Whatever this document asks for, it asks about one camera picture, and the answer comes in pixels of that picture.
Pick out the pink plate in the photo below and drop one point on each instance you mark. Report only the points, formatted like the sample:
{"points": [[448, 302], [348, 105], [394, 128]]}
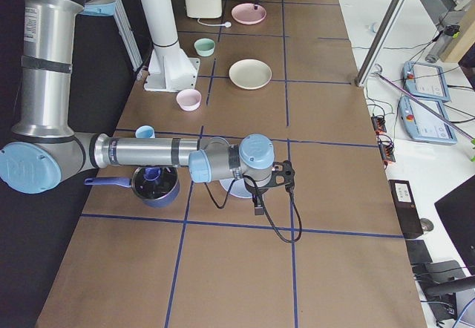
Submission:
{"points": [[248, 13]]}

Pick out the blue plate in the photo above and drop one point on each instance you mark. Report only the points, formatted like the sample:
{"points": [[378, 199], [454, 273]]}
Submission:
{"points": [[238, 188]]}

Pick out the green bowl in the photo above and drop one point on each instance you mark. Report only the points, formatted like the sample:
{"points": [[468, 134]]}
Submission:
{"points": [[204, 47]]}

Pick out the cream plate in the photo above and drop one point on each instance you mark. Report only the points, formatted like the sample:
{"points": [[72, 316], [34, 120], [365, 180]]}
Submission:
{"points": [[250, 74]]}

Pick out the dark blue saucepan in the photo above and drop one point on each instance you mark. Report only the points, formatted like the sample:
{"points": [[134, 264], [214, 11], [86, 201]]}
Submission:
{"points": [[156, 186]]}

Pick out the pink bowl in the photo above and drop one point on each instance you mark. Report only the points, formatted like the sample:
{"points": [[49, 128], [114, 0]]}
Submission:
{"points": [[189, 99]]}

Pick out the light blue cup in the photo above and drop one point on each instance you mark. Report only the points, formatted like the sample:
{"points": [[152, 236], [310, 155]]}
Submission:
{"points": [[145, 132]]}

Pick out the black box with label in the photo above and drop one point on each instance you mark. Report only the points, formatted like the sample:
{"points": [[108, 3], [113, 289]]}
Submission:
{"points": [[405, 207]]}

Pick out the teach pendant far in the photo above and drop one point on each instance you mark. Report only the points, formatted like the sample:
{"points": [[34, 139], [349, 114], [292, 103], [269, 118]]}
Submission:
{"points": [[425, 80]]}

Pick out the teach pendant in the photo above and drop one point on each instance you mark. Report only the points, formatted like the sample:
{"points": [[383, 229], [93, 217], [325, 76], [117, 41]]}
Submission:
{"points": [[422, 126], [425, 80]]}

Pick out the teach pendant near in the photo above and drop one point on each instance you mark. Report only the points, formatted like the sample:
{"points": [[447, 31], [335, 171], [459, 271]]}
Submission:
{"points": [[422, 126]]}

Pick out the reacher grabber stick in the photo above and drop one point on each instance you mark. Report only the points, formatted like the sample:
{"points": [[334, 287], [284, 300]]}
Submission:
{"points": [[435, 106]]}

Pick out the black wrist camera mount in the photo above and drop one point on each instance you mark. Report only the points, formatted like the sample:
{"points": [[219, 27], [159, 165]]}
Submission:
{"points": [[283, 174]]}

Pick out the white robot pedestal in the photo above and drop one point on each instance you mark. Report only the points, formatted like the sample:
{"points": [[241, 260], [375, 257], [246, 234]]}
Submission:
{"points": [[170, 69]]}

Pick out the aluminium frame post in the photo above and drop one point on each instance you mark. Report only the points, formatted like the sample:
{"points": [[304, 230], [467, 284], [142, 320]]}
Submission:
{"points": [[379, 41]]}

